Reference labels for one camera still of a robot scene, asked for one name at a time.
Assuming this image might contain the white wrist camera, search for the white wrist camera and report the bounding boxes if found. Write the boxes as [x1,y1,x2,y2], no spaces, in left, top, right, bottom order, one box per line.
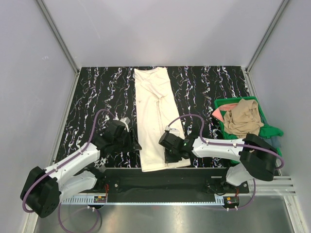
[120,117,130,131]
[165,126,180,137]

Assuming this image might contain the beige t shirt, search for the beige t shirt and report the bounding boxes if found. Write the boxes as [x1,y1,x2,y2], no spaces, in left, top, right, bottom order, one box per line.
[224,99,264,138]

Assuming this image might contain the white slotted cable duct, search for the white slotted cable duct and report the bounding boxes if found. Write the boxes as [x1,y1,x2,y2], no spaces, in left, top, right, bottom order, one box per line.
[62,194,237,207]

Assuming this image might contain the cream white t shirt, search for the cream white t shirt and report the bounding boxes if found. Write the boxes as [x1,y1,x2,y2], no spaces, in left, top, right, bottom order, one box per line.
[134,67,190,172]

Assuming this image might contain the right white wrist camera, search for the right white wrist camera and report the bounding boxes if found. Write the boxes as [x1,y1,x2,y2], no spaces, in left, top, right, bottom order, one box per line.
[165,126,180,137]

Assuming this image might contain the green t shirt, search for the green t shirt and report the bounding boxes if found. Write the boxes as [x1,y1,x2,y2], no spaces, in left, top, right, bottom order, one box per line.
[223,124,284,139]

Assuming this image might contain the green plastic bin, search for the green plastic bin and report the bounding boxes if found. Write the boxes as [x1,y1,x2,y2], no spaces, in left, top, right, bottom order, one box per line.
[214,96,283,164]

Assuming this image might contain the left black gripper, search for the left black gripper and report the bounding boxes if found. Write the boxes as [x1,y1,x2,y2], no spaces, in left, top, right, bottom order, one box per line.
[113,129,142,153]

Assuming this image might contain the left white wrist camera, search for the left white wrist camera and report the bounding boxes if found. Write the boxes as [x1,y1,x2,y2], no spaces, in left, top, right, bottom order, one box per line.
[120,117,130,131]

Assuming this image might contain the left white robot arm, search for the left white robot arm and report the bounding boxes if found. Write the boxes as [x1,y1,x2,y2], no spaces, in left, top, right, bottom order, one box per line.
[20,117,141,218]

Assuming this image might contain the blue grey t shirt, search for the blue grey t shirt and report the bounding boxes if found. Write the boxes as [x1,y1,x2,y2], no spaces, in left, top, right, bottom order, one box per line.
[263,136,281,149]

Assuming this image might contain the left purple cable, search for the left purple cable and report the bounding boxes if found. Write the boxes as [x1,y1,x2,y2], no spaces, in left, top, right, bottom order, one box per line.
[21,109,117,233]

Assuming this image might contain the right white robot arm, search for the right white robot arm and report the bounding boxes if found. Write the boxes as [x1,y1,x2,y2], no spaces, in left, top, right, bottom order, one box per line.
[159,131,276,193]

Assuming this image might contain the right aluminium frame post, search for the right aluminium frame post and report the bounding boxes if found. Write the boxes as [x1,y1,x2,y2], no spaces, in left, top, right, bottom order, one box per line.
[245,0,292,74]

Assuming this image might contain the left aluminium frame post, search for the left aluminium frame post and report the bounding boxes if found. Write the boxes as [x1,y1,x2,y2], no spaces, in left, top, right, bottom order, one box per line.
[35,0,80,75]

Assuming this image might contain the pink t shirt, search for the pink t shirt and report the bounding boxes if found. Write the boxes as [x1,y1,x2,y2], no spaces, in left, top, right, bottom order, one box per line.
[212,103,238,122]

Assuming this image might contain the purple cable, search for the purple cable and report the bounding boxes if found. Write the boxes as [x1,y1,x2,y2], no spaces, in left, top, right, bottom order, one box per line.
[21,109,117,233]
[167,114,286,212]

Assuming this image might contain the aluminium frame post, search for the aluminium frame post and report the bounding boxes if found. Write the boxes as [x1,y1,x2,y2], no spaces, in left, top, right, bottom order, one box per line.
[35,0,80,75]
[245,0,292,74]

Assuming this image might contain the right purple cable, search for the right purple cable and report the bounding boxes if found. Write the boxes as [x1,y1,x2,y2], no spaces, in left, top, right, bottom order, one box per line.
[167,114,286,212]

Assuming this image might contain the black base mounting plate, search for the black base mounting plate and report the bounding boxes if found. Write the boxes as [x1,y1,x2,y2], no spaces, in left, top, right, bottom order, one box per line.
[85,168,249,200]

